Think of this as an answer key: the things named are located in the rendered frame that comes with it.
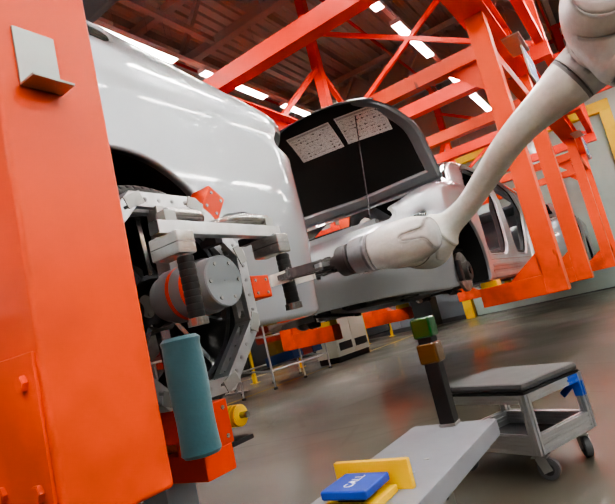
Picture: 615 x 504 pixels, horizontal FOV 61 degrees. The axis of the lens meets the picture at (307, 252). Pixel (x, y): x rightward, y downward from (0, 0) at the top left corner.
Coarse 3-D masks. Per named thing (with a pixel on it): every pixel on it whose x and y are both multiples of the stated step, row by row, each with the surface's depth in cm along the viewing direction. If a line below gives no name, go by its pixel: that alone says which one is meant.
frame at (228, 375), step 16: (128, 192) 127; (144, 192) 131; (128, 208) 126; (144, 208) 132; (192, 208) 143; (224, 240) 151; (240, 256) 154; (240, 272) 153; (240, 304) 155; (240, 320) 153; (256, 320) 152; (240, 336) 147; (224, 352) 146; (240, 352) 143; (224, 368) 143; (240, 368) 142; (160, 384) 119; (224, 384) 135; (160, 400) 118
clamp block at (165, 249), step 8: (176, 232) 106; (184, 232) 108; (192, 232) 110; (152, 240) 110; (160, 240) 109; (168, 240) 107; (176, 240) 106; (184, 240) 107; (192, 240) 109; (152, 248) 110; (160, 248) 109; (168, 248) 107; (176, 248) 106; (184, 248) 107; (192, 248) 109; (152, 256) 110; (160, 256) 109; (168, 256) 108; (176, 256) 109
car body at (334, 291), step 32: (416, 192) 382; (448, 192) 402; (512, 192) 626; (320, 224) 537; (352, 224) 634; (384, 224) 370; (480, 224) 449; (512, 224) 771; (320, 256) 383; (480, 256) 442; (512, 256) 528; (320, 288) 383; (352, 288) 371; (384, 288) 365; (416, 288) 362; (448, 288) 370; (320, 320) 532
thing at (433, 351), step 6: (432, 342) 100; (438, 342) 101; (420, 348) 101; (426, 348) 100; (432, 348) 99; (438, 348) 100; (420, 354) 101; (426, 354) 100; (432, 354) 99; (438, 354) 99; (444, 354) 102; (420, 360) 101; (426, 360) 100; (432, 360) 99; (438, 360) 99
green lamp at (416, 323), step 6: (420, 318) 101; (426, 318) 100; (432, 318) 102; (414, 324) 101; (420, 324) 101; (426, 324) 100; (432, 324) 101; (414, 330) 101; (420, 330) 101; (426, 330) 100; (432, 330) 100; (414, 336) 101; (420, 336) 101; (426, 336) 100; (432, 336) 100
